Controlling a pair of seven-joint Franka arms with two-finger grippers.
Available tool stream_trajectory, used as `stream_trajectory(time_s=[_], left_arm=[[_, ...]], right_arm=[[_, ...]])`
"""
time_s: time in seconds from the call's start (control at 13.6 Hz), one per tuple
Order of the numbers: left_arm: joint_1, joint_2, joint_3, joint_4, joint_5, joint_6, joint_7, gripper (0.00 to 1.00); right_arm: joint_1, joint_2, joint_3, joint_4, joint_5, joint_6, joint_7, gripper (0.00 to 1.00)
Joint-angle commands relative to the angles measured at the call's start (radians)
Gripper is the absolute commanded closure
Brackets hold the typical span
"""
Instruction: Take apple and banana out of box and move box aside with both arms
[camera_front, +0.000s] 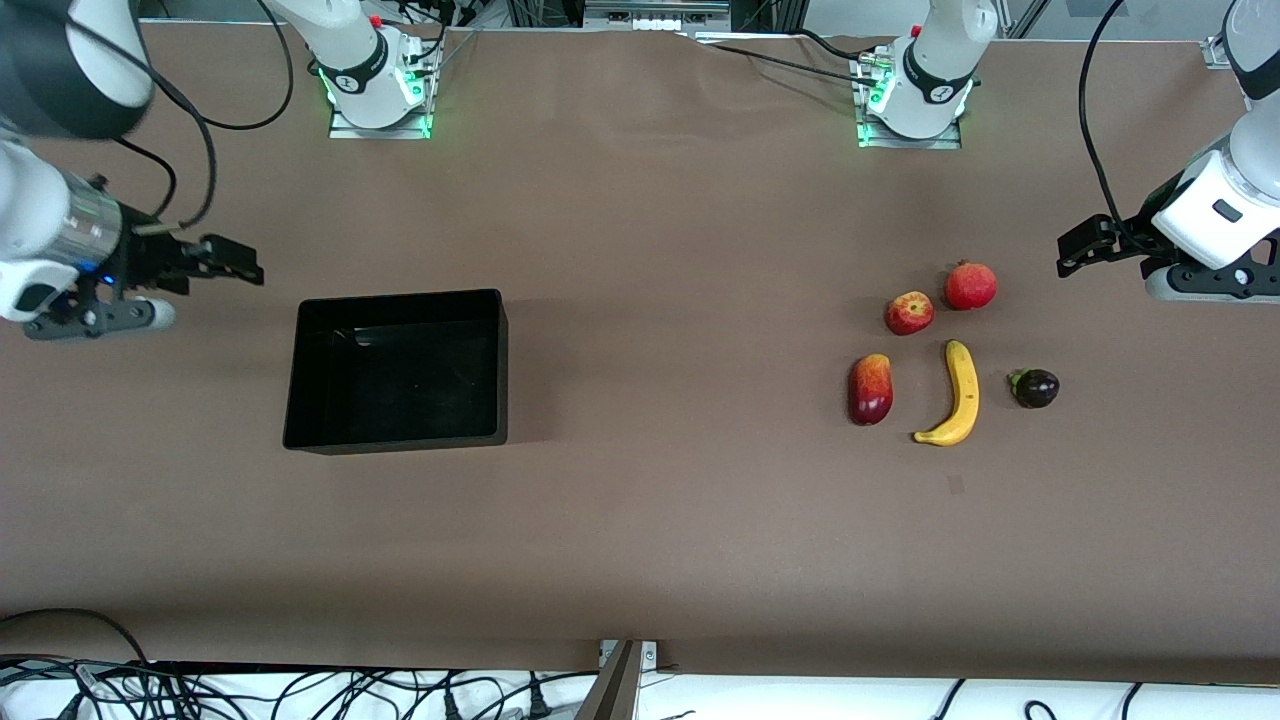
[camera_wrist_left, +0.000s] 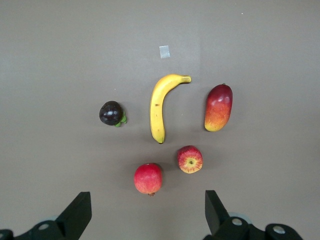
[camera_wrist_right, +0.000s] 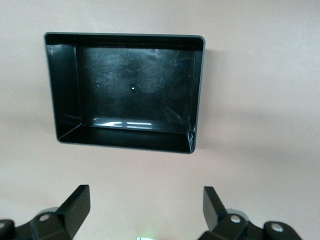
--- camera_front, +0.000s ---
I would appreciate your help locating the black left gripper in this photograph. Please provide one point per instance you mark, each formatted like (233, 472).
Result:
(1127, 240)

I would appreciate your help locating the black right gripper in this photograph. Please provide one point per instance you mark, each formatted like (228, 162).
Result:
(147, 260)

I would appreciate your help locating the yellow banana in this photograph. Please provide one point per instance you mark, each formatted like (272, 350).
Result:
(963, 385)

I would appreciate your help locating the red yellow apple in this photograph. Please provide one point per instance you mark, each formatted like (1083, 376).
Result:
(909, 313)

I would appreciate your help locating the black rectangular plastic tray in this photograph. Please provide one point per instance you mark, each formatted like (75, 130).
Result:
(400, 390)

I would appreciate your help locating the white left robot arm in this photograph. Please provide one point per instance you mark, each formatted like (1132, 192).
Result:
(1200, 232)

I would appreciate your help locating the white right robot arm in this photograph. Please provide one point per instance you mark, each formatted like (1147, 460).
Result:
(30, 200)

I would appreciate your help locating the red pomegranate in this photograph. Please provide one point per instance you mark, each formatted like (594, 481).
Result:
(970, 286)

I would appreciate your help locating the dark purple mangosteen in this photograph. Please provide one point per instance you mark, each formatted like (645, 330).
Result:
(1036, 389)

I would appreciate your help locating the red mango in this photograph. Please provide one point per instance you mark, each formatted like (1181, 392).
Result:
(871, 390)

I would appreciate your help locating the brown table cover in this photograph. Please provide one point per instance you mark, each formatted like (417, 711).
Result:
(600, 550)

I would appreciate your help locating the grey power strip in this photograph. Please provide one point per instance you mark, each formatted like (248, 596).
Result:
(655, 12)

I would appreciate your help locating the grey angled bar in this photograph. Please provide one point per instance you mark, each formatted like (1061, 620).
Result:
(612, 690)

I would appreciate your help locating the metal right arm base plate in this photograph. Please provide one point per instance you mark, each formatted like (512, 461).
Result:
(345, 128)

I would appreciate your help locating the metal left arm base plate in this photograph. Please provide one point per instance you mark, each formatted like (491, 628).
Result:
(880, 140)

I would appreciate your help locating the metal table edge bracket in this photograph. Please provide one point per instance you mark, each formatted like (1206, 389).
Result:
(648, 652)

